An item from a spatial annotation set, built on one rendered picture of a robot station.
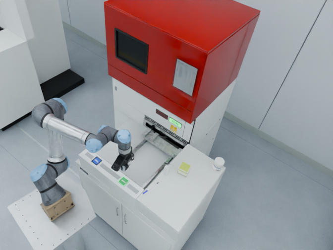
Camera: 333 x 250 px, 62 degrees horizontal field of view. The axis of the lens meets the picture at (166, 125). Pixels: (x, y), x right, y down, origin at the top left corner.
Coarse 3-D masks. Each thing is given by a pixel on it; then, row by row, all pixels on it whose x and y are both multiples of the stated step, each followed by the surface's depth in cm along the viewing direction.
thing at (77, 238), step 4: (76, 236) 216; (80, 236) 226; (68, 240) 211; (72, 240) 214; (76, 240) 219; (80, 240) 228; (64, 244) 218; (68, 244) 217; (72, 244) 219; (76, 244) 224; (80, 244) 231; (84, 244) 248; (60, 248) 227; (64, 248) 228; (68, 248) 223; (72, 248) 225; (76, 248) 227; (80, 248) 235; (84, 248) 246
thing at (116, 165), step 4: (120, 156) 165; (124, 156) 164; (116, 160) 165; (120, 160) 164; (124, 160) 166; (112, 164) 165; (116, 164) 164; (120, 164) 164; (112, 168) 164; (116, 168) 163
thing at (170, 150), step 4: (152, 132) 232; (144, 136) 228; (148, 136) 229; (148, 140) 228; (156, 140) 227; (160, 140) 227; (164, 140) 228; (156, 144) 224; (160, 144) 224; (164, 144) 225; (168, 144) 225; (160, 148) 224; (164, 148) 222; (168, 148) 222; (172, 148) 223; (176, 148) 223; (168, 152) 220; (172, 152) 220; (172, 156) 219
